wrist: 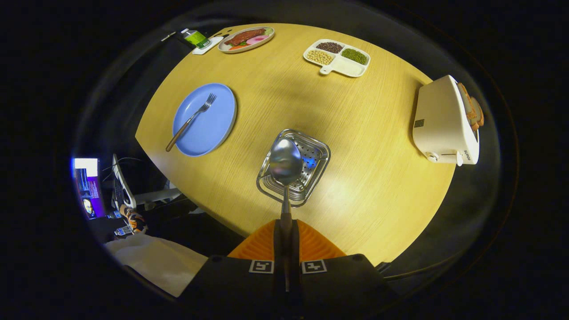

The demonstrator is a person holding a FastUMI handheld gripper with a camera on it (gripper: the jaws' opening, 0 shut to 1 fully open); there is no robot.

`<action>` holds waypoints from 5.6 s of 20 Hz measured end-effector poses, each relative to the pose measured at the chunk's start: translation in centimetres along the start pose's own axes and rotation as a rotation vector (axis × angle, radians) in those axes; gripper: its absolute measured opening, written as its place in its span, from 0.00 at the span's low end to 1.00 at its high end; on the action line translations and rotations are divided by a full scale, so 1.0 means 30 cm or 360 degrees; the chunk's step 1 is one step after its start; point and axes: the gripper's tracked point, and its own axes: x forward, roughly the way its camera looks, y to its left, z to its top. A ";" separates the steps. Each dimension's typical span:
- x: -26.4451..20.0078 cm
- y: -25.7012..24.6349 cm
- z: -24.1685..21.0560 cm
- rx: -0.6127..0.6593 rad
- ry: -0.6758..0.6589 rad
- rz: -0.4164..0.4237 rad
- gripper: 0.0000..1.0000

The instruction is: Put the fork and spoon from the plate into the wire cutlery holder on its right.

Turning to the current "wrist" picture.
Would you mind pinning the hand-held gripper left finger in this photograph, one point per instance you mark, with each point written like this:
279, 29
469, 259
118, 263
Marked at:
277, 242

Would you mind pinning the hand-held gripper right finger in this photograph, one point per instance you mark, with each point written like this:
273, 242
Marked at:
295, 242

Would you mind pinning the perforated metal tray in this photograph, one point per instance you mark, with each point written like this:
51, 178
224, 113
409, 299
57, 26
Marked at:
313, 155

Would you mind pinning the person's white clothing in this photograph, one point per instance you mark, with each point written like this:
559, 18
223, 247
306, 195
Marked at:
160, 262

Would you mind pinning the blue plate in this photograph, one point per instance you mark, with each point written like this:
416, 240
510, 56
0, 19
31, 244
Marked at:
213, 129

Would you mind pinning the orange patterned object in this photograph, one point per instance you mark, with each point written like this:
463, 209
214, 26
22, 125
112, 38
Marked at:
135, 220

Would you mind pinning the white divided bean dish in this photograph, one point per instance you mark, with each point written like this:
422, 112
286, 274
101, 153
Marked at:
346, 66

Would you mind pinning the white toaster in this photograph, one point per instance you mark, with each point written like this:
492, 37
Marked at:
440, 120

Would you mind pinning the computer monitor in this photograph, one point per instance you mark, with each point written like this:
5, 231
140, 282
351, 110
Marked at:
91, 186

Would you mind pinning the white plate of meat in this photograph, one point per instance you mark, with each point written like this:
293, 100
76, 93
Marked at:
242, 38

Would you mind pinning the white square coaster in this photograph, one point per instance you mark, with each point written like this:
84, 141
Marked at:
214, 44

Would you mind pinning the green drink bottle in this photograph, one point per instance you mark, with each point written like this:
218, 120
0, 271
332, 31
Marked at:
195, 39

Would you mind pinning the toasted bread slice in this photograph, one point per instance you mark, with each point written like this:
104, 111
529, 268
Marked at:
466, 104
478, 115

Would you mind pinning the white chair frame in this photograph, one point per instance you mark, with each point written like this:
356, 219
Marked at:
129, 195

